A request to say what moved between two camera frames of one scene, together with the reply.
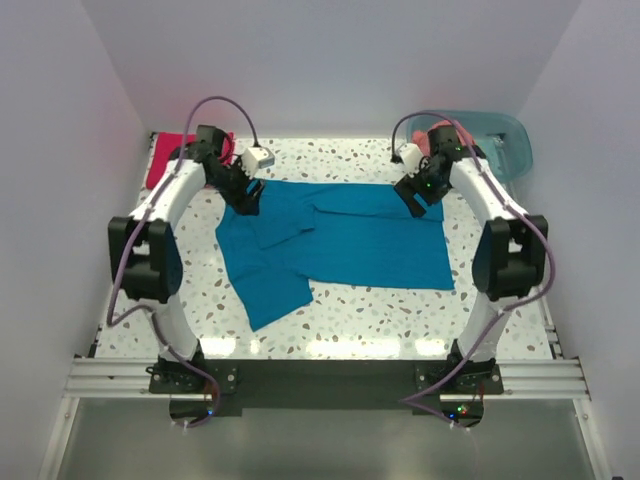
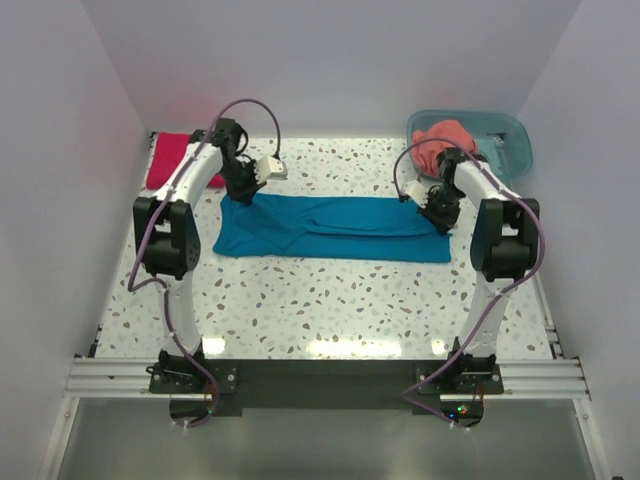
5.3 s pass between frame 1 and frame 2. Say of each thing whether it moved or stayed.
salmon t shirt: stayed
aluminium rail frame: stayed
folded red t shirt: stayed
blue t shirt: moved
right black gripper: moved
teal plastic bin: stayed
